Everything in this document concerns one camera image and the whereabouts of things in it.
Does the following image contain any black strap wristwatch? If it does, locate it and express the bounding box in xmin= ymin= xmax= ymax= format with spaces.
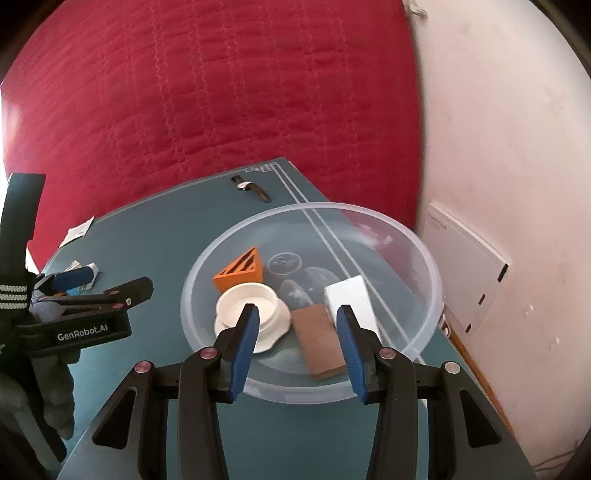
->
xmin=230 ymin=175 xmax=271 ymax=203

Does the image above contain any tall white zebra wedge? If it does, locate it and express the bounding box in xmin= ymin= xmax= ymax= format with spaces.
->
xmin=324 ymin=275 xmax=381 ymax=339

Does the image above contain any large orange wedge block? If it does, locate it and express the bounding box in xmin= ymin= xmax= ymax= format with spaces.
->
xmin=212 ymin=246 xmax=263 ymax=293

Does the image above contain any brown wooden block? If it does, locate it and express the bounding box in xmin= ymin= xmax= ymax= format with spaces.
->
xmin=290 ymin=304 xmax=346 ymax=379

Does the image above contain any white ceramic bowl with saucer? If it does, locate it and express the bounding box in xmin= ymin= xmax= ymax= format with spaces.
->
xmin=213 ymin=281 xmax=293 ymax=355

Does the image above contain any clear plastic basin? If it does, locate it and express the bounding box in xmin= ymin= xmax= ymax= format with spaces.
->
xmin=181 ymin=202 xmax=443 ymax=405

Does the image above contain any white paper leaflet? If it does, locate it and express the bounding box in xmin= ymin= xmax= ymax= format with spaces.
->
xmin=59 ymin=217 xmax=95 ymax=248

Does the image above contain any grey gloved left hand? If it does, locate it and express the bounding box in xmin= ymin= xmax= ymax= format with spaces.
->
xmin=0 ymin=354 xmax=77 ymax=441

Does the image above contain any white zebra striped wedge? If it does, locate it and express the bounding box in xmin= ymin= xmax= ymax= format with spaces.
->
xmin=65 ymin=260 xmax=100 ymax=295

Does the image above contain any red quilted blanket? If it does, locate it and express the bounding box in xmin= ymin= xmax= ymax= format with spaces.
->
xmin=1 ymin=1 xmax=422 ymax=264

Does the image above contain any blue wedge block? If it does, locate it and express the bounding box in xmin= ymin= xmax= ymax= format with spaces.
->
xmin=51 ymin=271 xmax=75 ymax=294

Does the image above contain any teal table mat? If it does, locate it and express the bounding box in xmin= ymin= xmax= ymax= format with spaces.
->
xmin=41 ymin=156 xmax=537 ymax=480

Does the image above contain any white wall panel box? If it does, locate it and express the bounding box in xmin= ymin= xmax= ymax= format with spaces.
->
xmin=422 ymin=203 xmax=510 ymax=334

